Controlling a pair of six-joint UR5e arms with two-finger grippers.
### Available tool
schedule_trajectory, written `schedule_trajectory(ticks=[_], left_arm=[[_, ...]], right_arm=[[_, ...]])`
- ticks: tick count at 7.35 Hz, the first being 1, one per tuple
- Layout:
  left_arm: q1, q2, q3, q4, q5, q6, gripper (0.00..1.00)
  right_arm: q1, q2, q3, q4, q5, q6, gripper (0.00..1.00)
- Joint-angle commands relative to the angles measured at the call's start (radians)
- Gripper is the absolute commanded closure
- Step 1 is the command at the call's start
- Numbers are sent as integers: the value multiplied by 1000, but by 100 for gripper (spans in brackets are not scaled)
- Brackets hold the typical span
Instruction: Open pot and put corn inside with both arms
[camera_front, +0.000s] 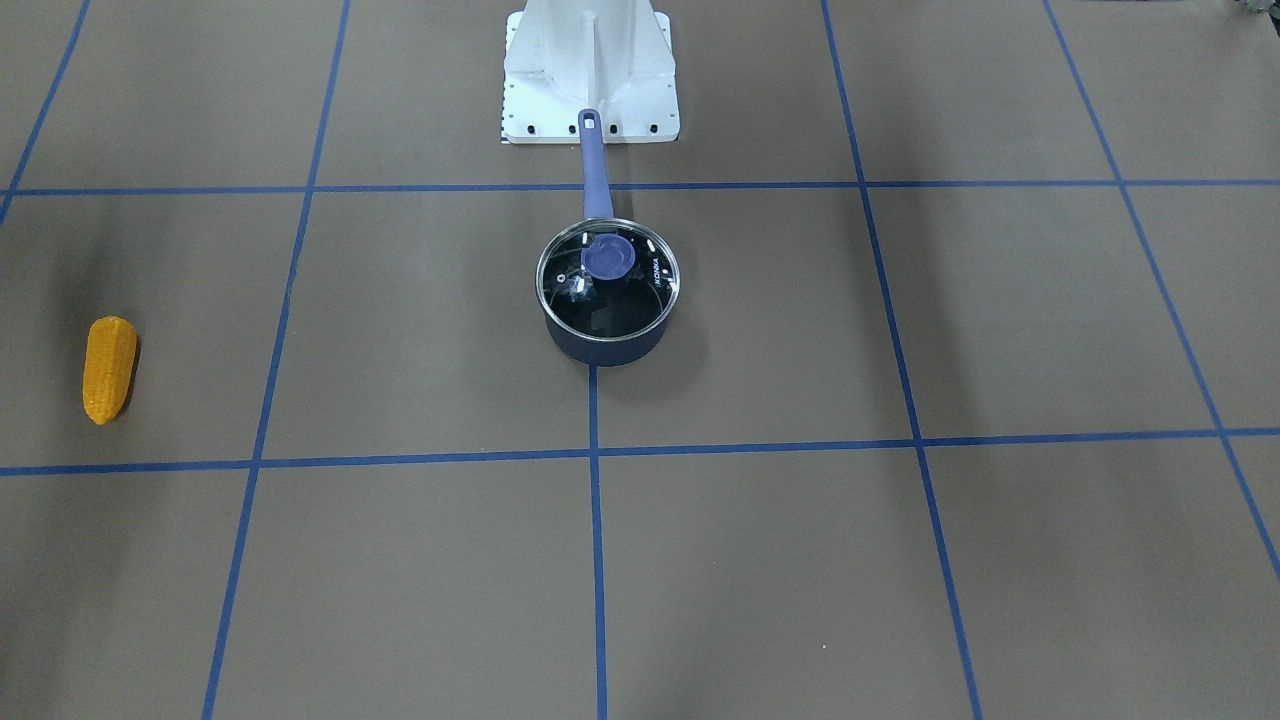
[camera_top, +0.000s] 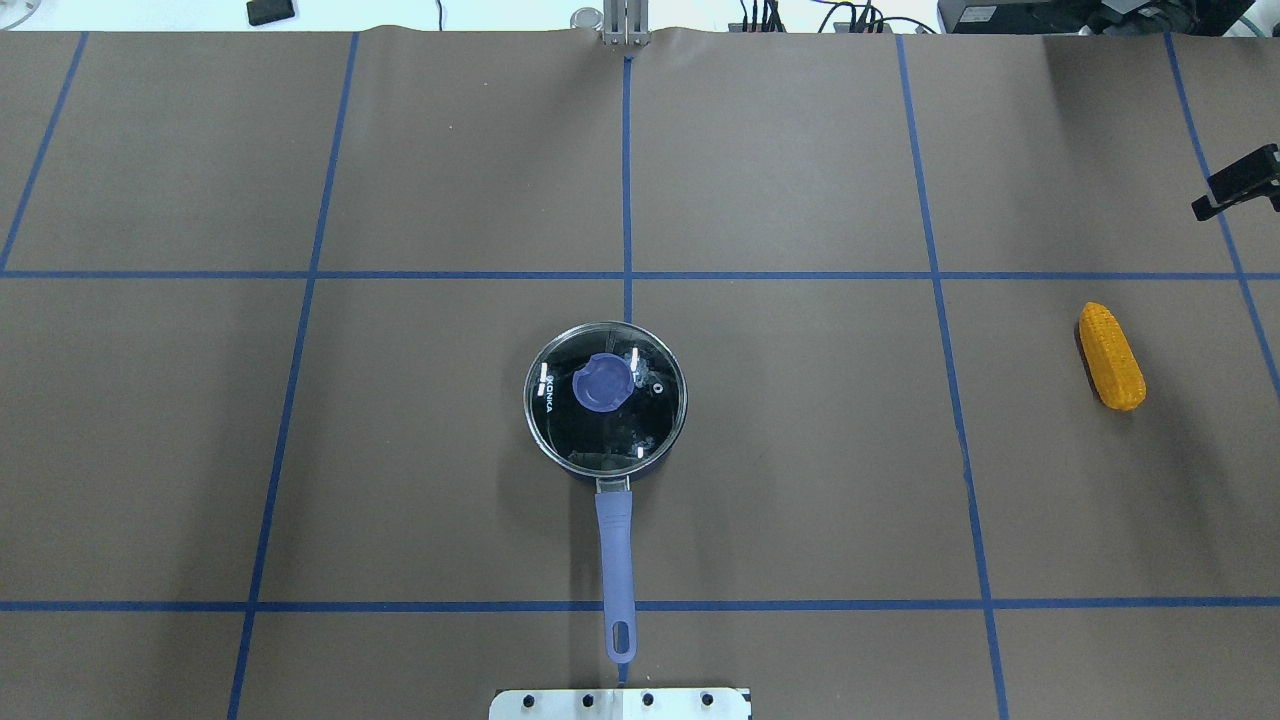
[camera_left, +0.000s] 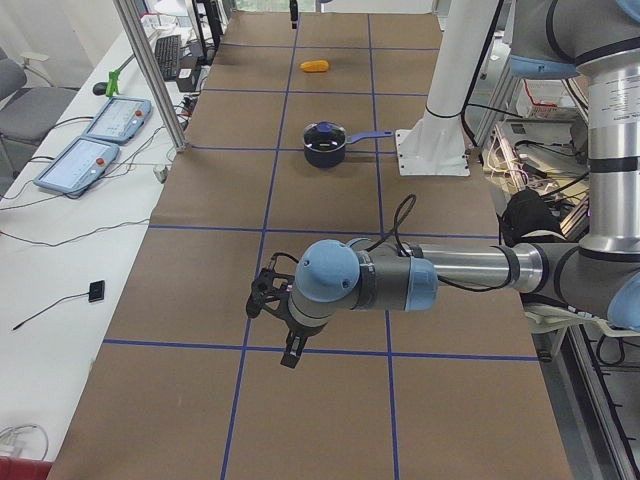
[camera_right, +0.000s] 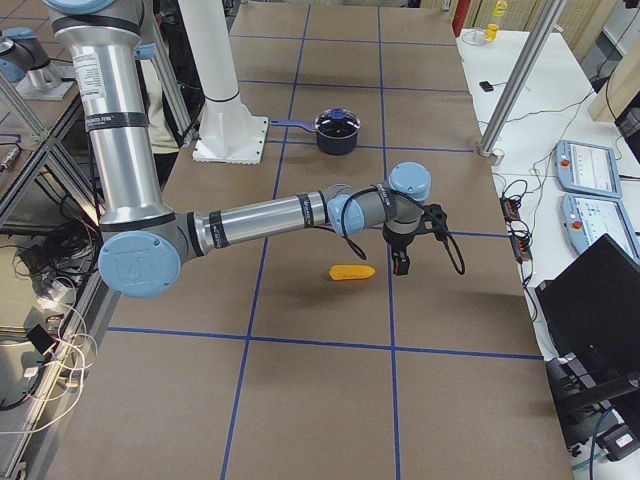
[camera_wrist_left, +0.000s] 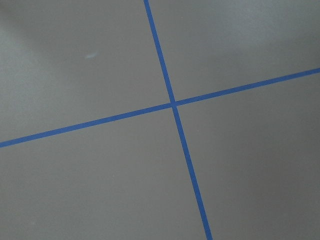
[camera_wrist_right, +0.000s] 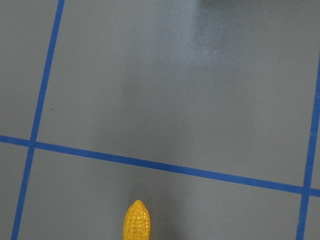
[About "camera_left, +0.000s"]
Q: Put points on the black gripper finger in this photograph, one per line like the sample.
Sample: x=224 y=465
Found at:
x=294 y=12

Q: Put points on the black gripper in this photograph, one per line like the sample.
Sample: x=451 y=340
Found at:
x=300 y=330

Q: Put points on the yellow corn cob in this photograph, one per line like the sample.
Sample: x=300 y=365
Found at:
x=315 y=66

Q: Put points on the glass pot lid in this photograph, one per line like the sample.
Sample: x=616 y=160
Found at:
x=324 y=136

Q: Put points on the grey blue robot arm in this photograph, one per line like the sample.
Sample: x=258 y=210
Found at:
x=598 y=275

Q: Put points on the dark blue pot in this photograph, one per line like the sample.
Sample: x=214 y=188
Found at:
x=325 y=160

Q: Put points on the black keyboard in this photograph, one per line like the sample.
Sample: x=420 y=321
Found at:
x=167 y=51

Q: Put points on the green clamp tool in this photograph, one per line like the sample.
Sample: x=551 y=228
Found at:
x=112 y=87

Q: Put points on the upper teach pendant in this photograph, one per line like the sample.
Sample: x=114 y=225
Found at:
x=119 y=120

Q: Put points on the teach pendant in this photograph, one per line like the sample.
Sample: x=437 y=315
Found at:
x=119 y=120
x=78 y=166

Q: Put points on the small black square pad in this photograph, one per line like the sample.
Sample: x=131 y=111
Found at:
x=96 y=291

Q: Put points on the person in black clothes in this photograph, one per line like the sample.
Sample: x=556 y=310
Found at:
x=527 y=219

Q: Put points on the lower teach pendant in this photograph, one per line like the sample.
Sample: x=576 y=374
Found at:
x=78 y=166

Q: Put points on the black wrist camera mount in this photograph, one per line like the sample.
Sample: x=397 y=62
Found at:
x=270 y=290

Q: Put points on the aluminium frame post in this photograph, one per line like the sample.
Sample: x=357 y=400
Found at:
x=141 y=49

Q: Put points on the white camera stand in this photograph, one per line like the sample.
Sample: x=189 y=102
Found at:
x=435 y=146

